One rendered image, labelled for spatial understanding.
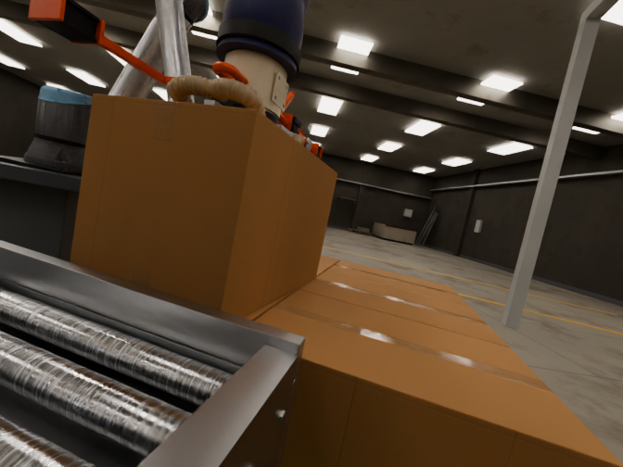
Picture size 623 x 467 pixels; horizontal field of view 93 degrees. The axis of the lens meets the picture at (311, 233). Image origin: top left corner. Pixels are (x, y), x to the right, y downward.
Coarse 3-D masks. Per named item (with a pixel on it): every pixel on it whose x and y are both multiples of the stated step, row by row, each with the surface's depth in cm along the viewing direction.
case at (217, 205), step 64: (128, 128) 59; (192, 128) 54; (256, 128) 51; (128, 192) 59; (192, 192) 54; (256, 192) 55; (320, 192) 92; (128, 256) 59; (192, 256) 54; (256, 256) 61; (320, 256) 108
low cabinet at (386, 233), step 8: (376, 224) 1606; (384, 224) 1487; (376, 232) 1582; (384, 232) 1468; (392, 232) 1472; (400, 232) 1475; (408, 232) 1478; (392, 240) 1479; (400, 240) 1479; (408, 240) 1482
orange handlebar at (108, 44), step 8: (104, 40) 66; (104, 48) 67; (112, 48) 68; (120, 48) 69; (120, 56) 70; (128, 56) 71; (136, 64) 74; (144, 64) 76; (216, 64) 66; (224, 64) 66; (144, 72) 78; (152, 72) 79; (216, 72) 68; (224, 72) 67; (232, 72) 67; (240, 72) 70; (160, 80) 82; (168, 80) 82; (240, 80) 70; (280, 120) 97; (304, 136) 119
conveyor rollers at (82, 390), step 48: (0, 288) 52; (0, 336) 39; (48, 336) 46; (96, 336) 44; (0, 384) 36; (48, 384) 34; (96, 384) 34; (192, 384) 39; (0, 432) 26; (96, 432) 32; (144, 432) 30
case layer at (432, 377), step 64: (256, 320) 62; (320, 320) 69; (384, 320) 79; (448, 320) 91; (320, 384) 50; (384, 384) 47; (448, 384) 51; (512, 384) 56; (320, 448) 50; (384, 448) 47; (448, 448) 45; (512, 448) 42; (576, 448) 41
